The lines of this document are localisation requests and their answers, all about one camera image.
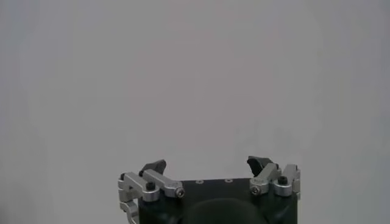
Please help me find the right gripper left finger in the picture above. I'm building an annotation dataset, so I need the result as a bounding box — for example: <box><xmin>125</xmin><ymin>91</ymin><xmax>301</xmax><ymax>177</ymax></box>
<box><xmin>118</xmin><ymin>159</ymin><xmax>186</xmax><ymax>224</ymax></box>

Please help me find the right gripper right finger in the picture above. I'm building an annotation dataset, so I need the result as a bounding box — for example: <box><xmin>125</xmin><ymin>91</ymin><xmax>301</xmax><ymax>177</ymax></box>
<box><xmin>246</xmin><ymin>156</ymin><xmax>302</xmax><ymax>201</ymax></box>

